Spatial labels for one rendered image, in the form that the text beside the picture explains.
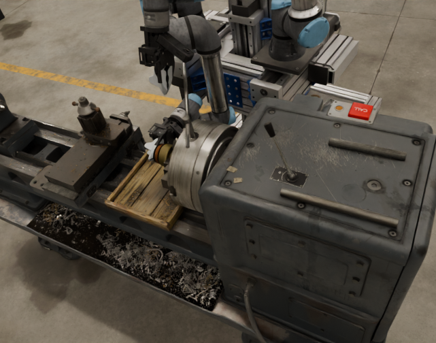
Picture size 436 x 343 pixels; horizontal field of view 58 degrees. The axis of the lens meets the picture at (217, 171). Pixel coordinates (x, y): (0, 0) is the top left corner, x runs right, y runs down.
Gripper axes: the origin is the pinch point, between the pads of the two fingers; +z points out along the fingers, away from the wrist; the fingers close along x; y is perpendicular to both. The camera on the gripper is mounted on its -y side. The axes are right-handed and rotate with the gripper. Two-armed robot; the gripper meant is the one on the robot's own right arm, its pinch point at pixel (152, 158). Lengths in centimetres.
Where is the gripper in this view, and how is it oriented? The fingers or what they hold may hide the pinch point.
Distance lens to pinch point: 144.4
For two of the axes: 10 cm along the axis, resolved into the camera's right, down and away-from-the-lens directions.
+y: -8.8, -2.6, 4.0
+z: -4.6, 7.0, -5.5
